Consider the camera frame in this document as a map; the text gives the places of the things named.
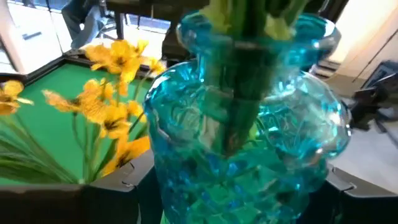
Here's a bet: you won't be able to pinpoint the yellow artificial blossom bunch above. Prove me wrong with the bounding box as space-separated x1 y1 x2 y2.
42 39 167 184
0 80 78 184

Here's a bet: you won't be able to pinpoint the blue textured glass vase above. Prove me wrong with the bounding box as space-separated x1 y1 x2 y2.
143 9 353 224

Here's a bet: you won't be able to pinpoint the person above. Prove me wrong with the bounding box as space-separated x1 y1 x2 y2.
60 0 108 50

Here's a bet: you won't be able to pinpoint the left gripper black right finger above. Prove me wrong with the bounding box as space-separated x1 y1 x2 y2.
298 167 398 224

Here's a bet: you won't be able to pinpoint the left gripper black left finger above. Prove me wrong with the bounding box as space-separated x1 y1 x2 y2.
0 149 156 224

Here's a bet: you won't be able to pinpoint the yellow artificial flowers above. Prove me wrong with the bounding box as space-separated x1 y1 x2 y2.
0 63 156 187

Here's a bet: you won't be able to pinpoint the red artificial blossom bunch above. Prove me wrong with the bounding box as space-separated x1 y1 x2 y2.
217 0 280 153

